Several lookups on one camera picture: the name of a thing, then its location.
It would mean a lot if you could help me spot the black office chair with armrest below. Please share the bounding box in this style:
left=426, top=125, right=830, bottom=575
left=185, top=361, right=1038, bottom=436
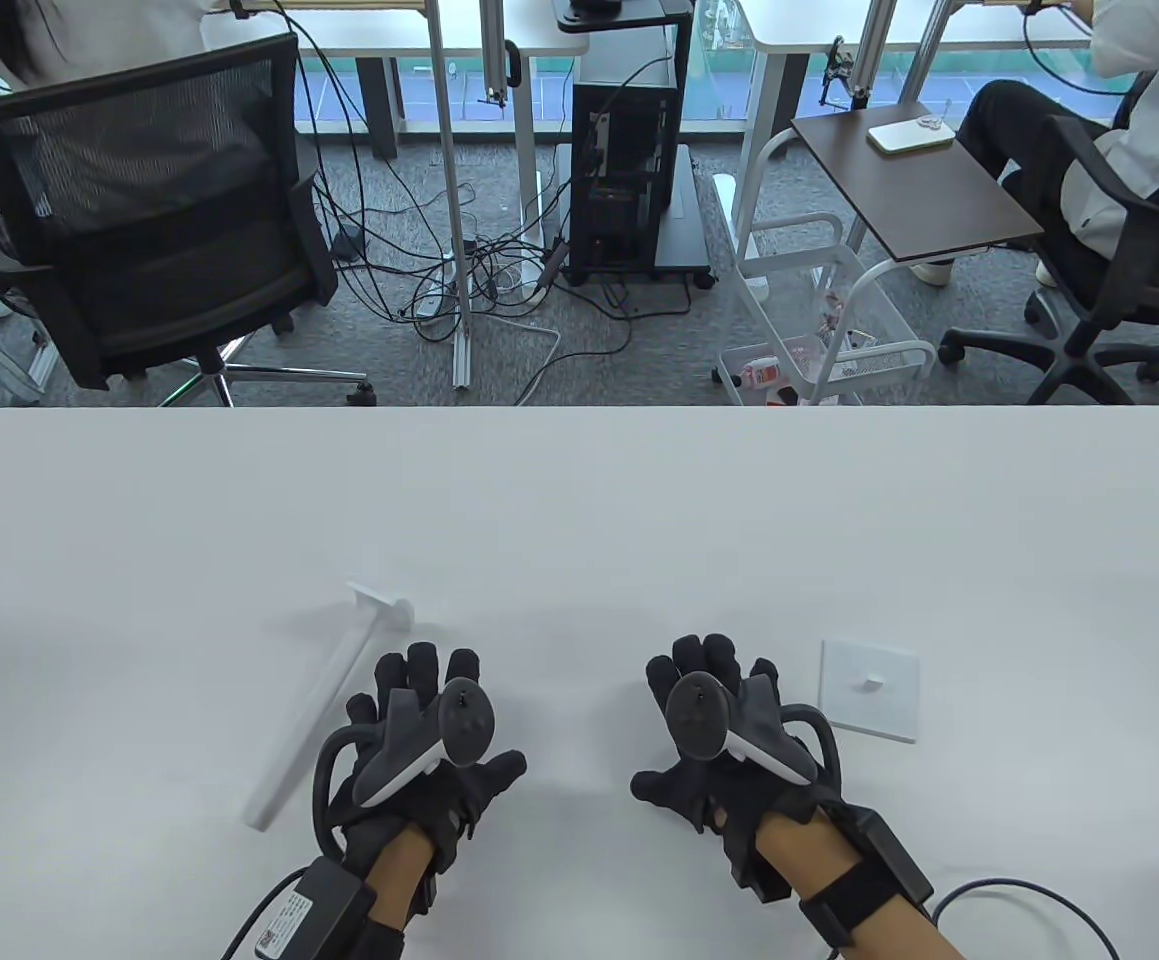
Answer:
left=938, top=113, right=1159, bottom=406

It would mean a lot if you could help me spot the black white glove-mounted controller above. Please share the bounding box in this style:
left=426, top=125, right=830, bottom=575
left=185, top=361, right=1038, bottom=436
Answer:
left=665, top=672, right=842, bottom=801
left=313, top=677, right=496, bottom=853

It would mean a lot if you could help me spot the person's right hand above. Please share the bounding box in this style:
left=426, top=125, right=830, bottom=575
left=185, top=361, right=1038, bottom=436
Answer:
left=631, top=633, right=845, bottom=886

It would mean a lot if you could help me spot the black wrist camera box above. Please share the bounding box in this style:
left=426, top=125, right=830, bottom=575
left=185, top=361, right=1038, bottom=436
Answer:
left=799, top=808, right=936, bottom=949
left=253, top=857, right=377, bottom=960

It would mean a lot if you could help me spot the white square plate with peg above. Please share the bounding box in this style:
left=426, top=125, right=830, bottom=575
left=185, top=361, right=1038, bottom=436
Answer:
left=818, top=639, right=920, bottom=744

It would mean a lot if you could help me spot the black mesh office chair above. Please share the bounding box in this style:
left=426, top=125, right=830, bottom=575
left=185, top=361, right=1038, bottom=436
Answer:
left=0, top=32, right=380, bottom=408

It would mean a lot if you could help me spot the white rod with flat base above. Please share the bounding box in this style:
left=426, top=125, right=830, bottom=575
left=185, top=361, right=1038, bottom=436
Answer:
left=244, top=580, right=413, bottom=833

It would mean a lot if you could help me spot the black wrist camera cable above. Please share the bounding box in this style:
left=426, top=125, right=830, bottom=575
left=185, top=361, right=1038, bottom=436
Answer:
left=927, top=878, right=1122, bottom=960
left=221, top=868, right=312, bottom=960

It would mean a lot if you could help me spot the black computer tower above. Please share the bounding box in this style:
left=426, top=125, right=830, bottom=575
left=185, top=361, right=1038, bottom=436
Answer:
left=571, top=80, right=682, bottom=273

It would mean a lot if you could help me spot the black wheeled computer stand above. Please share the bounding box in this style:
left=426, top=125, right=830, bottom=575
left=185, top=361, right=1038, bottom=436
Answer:
left=550, top=0, right=717, bottom=293

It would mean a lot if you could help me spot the person's right forearm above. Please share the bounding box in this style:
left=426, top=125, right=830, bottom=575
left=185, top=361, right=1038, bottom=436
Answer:
left=757, top=805, right=970, bottom=960

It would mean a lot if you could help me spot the person's left forearm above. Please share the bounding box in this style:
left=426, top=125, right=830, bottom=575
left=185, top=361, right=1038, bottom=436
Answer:
left=364, top=828, right=440, bottom=960

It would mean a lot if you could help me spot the tangle of black floor cables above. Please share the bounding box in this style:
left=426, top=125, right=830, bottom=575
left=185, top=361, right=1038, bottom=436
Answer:
left=279, top=0, right=680, bottom=406

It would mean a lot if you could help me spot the person's left hand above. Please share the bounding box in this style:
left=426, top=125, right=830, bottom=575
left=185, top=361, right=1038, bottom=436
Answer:
left=317, top=641, right=528, bottom=906

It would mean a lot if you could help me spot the white desk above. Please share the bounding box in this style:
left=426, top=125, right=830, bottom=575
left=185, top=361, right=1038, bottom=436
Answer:
left=197, top=0, right=592, bottom=246
left=734, top=0, right=1105, bottom=181

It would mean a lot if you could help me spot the white wire basket cart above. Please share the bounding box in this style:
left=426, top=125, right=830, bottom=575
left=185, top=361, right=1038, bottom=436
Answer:
left=711, top=213, right=938, bottom=407

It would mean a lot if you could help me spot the brown side table white frame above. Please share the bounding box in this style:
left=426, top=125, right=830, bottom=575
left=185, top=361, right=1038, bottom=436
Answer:
left=736, top=100, right=1046, bottom=405

